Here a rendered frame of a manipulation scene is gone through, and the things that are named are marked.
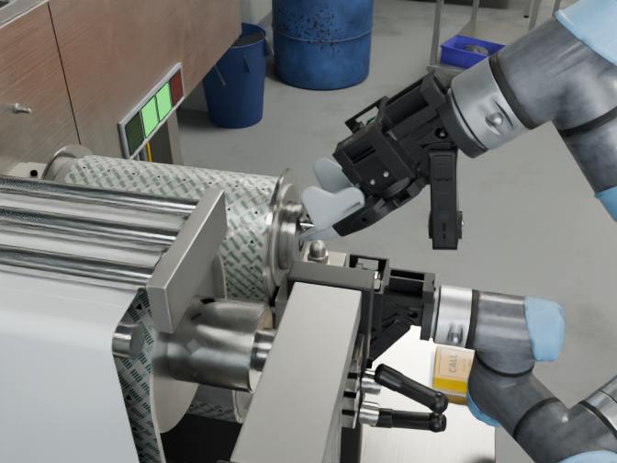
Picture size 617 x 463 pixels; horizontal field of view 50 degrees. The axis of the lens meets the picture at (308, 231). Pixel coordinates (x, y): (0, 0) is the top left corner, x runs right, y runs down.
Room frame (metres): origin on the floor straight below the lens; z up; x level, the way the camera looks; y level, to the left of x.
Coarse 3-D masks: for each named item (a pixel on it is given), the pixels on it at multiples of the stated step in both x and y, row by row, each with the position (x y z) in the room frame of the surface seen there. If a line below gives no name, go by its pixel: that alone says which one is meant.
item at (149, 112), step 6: (150, 102) 1.02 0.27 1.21; (144, 108) 1.00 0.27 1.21; (150, 108) 1.02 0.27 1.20; (144, 114) 1.00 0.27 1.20; (150, 114) 1.02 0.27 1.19; (156, 114) 1.04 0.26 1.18; (144, 120) 0.99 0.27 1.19; (150, 120) 1.01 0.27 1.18; (156, 120) 1.04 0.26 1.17; (144, 126) 0.99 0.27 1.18; (150, 126) 1.01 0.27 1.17
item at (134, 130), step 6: (138, 114) 0.98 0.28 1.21; (132, 120) 0.96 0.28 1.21; (138, 120) 0.97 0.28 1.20; (126, 126) 0.93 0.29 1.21; (132, 126) 0.95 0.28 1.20; (138, 126) 0.97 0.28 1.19; (132, 132) 0.95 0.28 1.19; (138, 132) 0.97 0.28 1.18; (132, 138) 0.95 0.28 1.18; (138, 138) 0.96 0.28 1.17; (132, 144) 0.94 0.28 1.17; (138, 144) 0.96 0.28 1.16; (132, 150) 0.94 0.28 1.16
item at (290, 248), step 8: (288, 208) 0.59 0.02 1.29; (296, 208) 0.59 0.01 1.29; (304, 208) 0.60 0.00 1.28; (288, 216) 0.58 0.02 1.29; (296, 216) 0.58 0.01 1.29; (304, 216) 0.60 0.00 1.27; (288, 224) 0.57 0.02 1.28; (296, 224) 0.57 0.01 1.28; (280, 232) 0.56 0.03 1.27; (288, 232) 0.56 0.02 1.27; (296, 232) 0.56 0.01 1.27; (280, 240) 0.56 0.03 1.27; (288, 240) 0.56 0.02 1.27; (296, 240) 0.56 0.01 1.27; (280, 248) 0.56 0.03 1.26; (288, 248) 0.55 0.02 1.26; (296, 248) 0.56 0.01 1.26; (304, 248) 0.60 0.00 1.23; (280, 256) 0.56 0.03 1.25; (288, 256) 0.55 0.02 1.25; (296, 256) 0.56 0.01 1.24; (280, 264) 0.56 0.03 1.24; (288, 264) 0.56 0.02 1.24
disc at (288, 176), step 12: (288, 168) 0.63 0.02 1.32; (288, 180) 0.62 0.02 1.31; (276, 192) 0.57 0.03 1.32; (276, 204) 0.57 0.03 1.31; (264, 240) 0.53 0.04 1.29; (264, 252) 0.53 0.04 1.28; (264, 264) 0.52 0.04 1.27; (264, 276) 0.52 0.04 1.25; (264, 288) 0.52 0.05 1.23; (276, 288) 0.55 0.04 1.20
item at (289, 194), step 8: (72, 160) 0.66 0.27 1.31; (64, 168) 0.64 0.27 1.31; (56, 176) 0.63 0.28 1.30; (64, 176) 0.63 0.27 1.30; (288, 184) 0.62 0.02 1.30; (288, 192) 0.61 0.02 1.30; (296, 192) 0.64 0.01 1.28; (280, 200) 0.58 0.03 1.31; (288, 200) 0.60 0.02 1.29; (296, 200) 0.64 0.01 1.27; (280, 208) 0.57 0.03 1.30; (280, 216) 0.57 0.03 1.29; (280, 224) 0.57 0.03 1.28; (272, 240) 0.54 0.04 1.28; (272, 248) 0.54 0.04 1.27; (272, 256) 0.54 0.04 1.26; (272, 264) 0.54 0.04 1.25; (272, 272) 0.54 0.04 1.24; (280, 272) 0.56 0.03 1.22; (280, 280) 0.56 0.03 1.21
